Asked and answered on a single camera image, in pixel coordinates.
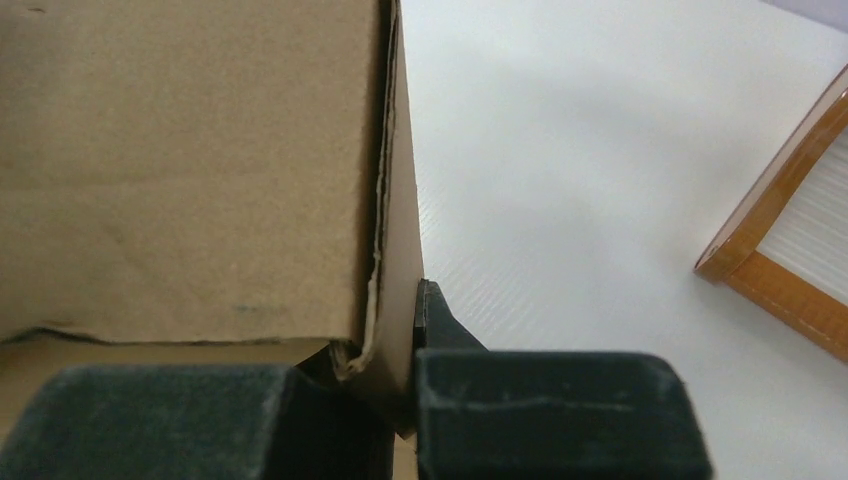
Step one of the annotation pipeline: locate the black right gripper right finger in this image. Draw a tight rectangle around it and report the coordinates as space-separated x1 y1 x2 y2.
413 280 714 479

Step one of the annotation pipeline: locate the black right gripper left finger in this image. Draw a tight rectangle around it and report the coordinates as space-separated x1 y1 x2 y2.
1 364 394 479

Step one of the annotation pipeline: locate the brown cardboard box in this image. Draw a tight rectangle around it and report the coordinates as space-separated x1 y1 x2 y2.
1 1 423 450

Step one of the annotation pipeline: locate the orange wooden shelf rack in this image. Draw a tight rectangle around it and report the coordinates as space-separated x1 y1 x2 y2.
695 70 847 361

